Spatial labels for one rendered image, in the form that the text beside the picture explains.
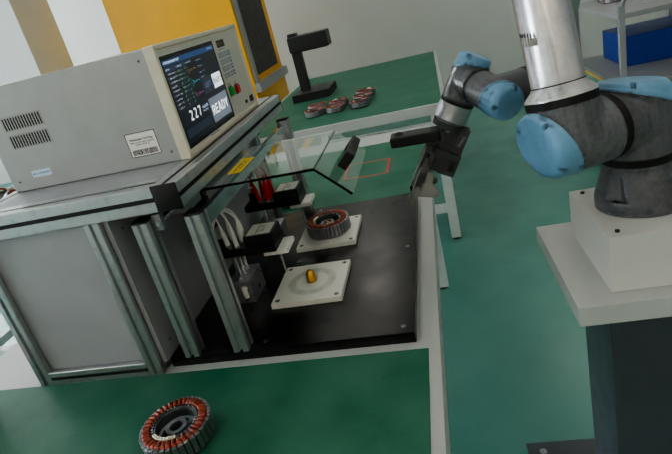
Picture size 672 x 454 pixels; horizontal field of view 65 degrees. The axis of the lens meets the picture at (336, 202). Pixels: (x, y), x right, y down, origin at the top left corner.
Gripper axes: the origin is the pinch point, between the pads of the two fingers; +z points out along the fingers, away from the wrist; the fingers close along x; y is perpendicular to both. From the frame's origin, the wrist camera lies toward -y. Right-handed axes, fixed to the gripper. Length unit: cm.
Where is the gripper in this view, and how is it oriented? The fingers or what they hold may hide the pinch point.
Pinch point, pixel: (410, 195)
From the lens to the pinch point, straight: 128.7
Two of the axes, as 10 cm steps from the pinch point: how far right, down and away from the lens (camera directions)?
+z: -2.8, 8.6, 4.2
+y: 9.5, 3.1, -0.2
